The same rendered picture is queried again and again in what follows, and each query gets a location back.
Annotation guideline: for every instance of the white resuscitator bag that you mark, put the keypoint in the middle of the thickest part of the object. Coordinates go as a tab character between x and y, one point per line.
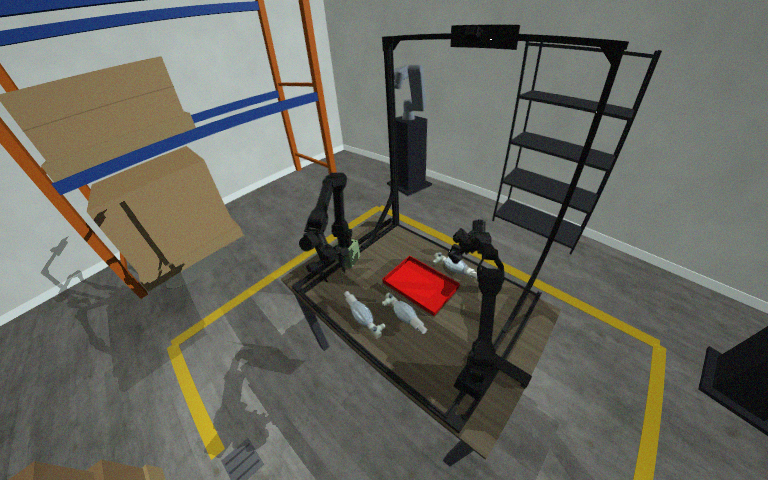
362	315

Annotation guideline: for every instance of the red tray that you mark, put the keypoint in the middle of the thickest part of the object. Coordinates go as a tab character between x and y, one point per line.
430	288

